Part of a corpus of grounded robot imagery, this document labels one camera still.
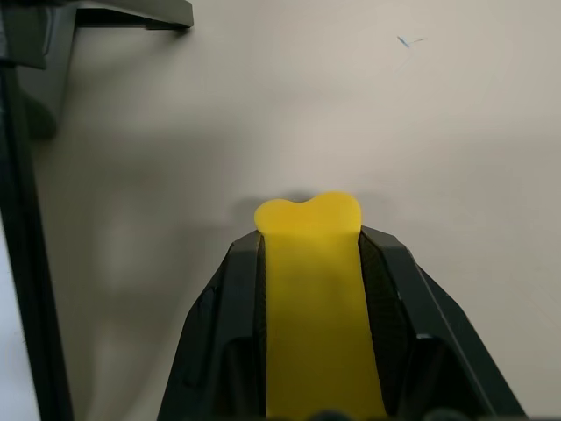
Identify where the black-framed whiteboard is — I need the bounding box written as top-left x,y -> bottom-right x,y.
0,56 -> 75,421

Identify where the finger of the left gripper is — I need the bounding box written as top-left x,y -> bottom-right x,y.
75,0 -> 195,34
0,0 -> 78,142

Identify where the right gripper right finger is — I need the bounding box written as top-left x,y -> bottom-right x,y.
357,225 -> 530,420

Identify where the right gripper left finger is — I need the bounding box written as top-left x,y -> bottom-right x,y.
156,230 -> 271,421

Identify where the yellow eraser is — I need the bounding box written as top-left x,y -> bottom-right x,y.
253,189 -> 387,418

